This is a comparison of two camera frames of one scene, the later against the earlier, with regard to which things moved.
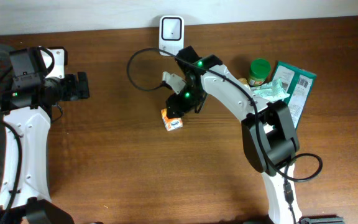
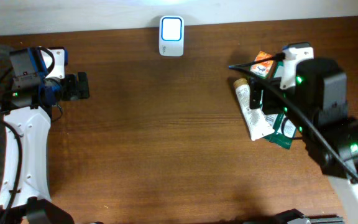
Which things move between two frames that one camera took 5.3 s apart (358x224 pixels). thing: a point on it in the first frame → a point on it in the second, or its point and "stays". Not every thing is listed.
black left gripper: [78, 91] stays
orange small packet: [171, 124] → [261, 68]
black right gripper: [175, 104] → [256, 94]
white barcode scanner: [171, 34] stays
